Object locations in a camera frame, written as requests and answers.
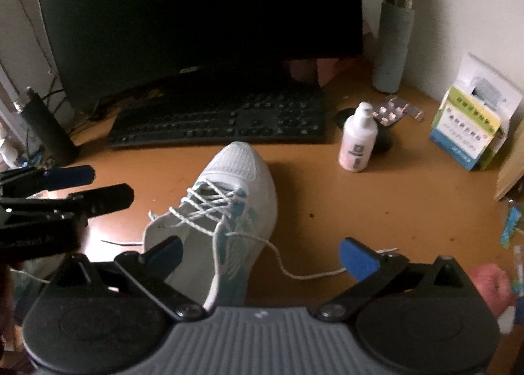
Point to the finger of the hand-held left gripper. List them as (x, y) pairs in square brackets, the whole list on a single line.
[(106, 199), (69, 177)]

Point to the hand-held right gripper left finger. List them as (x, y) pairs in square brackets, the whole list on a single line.
[(170, 252)]

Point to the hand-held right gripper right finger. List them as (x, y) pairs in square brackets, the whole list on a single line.
[(356, 258)]

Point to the white speckled shoelace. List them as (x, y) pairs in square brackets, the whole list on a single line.
[(208, 201)]

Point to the black thermos bottle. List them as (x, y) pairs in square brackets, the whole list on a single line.
[(49, 133)]

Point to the white lotion bottle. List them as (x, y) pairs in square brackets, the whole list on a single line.
[(356, 145)]

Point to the black computer mouse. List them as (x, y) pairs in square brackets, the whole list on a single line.
[(382, 139)]

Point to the red apple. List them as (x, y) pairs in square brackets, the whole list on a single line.
[(489, 285)]

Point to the black keyboard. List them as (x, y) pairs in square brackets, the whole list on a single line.
[(221, 121)]

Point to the silver blister pill pack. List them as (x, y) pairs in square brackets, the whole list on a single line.
[(414, 112), (389, 112)]

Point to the blue packet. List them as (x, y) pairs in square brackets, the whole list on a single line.
[(511, 227)]

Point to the green medicine box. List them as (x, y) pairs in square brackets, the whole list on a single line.
[(470, 108)]

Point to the black computer monitor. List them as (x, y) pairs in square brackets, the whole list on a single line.
[(196, 10)]

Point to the grey thermos bottle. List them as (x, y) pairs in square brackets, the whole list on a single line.
[(393, 51)]

